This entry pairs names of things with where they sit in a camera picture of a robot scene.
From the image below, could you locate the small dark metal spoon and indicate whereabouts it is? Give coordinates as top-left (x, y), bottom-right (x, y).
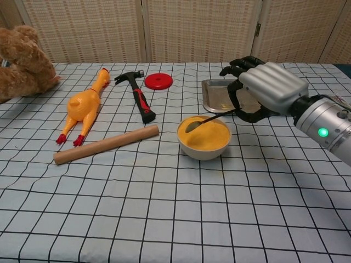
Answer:
top-left (185, 108), bottom-right (244, 134)

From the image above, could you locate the black red claw hammer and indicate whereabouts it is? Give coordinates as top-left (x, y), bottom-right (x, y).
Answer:
top-left (114, 70), bottom-right (156, 124)

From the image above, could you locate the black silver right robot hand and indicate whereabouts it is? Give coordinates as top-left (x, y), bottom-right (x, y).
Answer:
top-left (219, 55), bottom-right (310, 123)

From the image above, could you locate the wooden rolling pin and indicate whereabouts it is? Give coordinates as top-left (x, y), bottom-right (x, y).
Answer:
top-left (53, 125), bottom-right (160, 165)

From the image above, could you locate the bamboo folding screen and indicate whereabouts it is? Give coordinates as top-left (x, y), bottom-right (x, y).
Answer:
top-left (0, 0), bottom-right (351, 65)

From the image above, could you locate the cream bowl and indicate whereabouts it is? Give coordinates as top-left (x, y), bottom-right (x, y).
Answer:
top-left (177, 115), bottom-right (233, 161)

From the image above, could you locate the red plastic disc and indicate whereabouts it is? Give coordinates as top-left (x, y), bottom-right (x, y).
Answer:
top-left (144, 73), bottom-right (174, 90)

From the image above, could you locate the light blue checked tablecloth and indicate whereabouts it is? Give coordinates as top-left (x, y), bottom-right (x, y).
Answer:
top-left (0, 62), bottom-right (351, 263)

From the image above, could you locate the brown teddy bear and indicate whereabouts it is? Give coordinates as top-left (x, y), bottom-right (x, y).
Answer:
top-left (0, 25), bottom-right (63, 104)

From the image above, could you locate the stainless steel tray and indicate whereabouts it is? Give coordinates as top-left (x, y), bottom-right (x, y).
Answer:
top-left (201, 78), bottom-right (275, 113)

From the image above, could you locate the yellow rubber chicken toy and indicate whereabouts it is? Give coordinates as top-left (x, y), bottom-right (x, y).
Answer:
top-left (56, 68), bottom-right (111, 146)

